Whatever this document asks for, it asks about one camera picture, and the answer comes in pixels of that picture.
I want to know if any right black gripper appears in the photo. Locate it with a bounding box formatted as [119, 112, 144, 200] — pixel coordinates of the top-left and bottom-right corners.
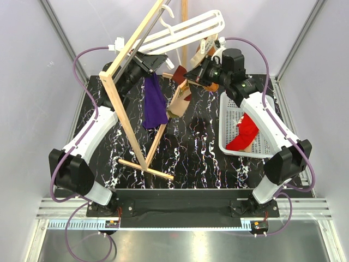
[183, 56, 230, 88]

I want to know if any grey metal rack rod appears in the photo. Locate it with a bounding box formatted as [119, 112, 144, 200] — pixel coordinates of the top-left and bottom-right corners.
[108, 0, 171, 84]

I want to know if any purple sock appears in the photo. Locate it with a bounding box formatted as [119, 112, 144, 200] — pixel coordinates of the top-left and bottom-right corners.
[142, 73, 168, 129]

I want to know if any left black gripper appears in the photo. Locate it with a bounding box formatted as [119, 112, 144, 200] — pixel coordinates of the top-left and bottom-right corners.
[120, 49, 168, 96]

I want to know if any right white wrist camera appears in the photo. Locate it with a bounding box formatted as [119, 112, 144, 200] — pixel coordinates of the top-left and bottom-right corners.
[211, 37, 226, 64]

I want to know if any white perforated plastic basket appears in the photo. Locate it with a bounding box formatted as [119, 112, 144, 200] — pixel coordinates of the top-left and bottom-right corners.
[218, 92, 273, 159]

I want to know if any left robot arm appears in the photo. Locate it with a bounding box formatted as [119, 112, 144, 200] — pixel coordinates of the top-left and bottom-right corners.
[49, 52, 167, 216]

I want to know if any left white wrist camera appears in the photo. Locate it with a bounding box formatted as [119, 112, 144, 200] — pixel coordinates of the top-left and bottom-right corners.
[108, 37, 125, 53]

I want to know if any wooden drying rack frame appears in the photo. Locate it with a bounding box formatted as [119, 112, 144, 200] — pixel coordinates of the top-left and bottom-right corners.
[98, 0, 207, 181]

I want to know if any orange sock with cream cuff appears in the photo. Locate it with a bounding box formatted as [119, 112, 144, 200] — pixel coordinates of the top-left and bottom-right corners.
[189, 33, 220, 92]

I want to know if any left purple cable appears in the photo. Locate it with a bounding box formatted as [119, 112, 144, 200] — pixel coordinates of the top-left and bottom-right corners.
[49, 46, 118, 262]

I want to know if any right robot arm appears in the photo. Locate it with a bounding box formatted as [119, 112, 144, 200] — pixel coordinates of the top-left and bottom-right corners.
[184, 49, 312, 217]

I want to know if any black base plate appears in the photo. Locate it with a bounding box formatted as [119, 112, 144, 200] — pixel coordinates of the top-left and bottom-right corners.
[86, 188, 314, 229]

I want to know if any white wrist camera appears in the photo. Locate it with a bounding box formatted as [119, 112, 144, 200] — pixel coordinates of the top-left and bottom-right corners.
[108, 37, 125, 53]
[211, 37, 226, 64]

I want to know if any beige striped sock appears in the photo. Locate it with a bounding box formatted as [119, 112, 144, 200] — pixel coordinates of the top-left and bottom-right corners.
[167, 65, 191, 118]

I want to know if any red sock in basket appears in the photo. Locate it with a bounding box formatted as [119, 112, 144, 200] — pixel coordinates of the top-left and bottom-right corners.
[226, 114, 259, 153]

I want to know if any black marble pattern mat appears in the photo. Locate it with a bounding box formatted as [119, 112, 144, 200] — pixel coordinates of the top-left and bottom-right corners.
[89, 86, 267, 189]

